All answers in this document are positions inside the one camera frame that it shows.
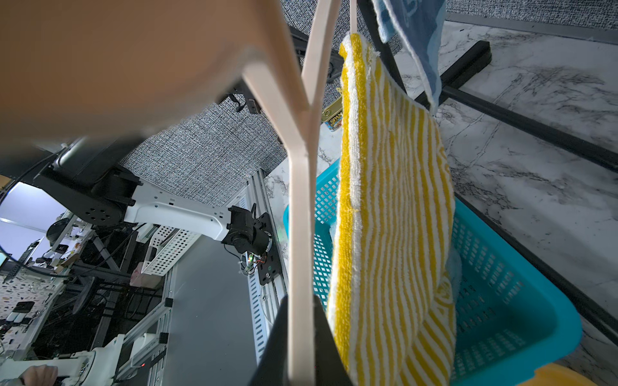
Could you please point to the teal plastic basket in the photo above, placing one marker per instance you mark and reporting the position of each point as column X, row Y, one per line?
column 510, row 320

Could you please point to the yellow striped towel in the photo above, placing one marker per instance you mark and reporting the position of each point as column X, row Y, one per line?
column 391, row 307

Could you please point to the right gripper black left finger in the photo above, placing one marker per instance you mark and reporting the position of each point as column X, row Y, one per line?
column 272, row 368

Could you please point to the dark blue hello towel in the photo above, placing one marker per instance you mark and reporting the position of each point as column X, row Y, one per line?
column 419, row 25

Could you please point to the yellow plastic tray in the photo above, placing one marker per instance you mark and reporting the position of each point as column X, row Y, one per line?
column 557, row 375

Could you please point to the beige hanger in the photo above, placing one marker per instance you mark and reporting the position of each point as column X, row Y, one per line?
column 123, row 68

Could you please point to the black clothes rack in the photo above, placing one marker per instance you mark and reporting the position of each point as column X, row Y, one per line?
column 477, row 58

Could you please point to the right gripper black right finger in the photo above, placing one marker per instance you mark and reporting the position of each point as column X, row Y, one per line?
column 329, row 369

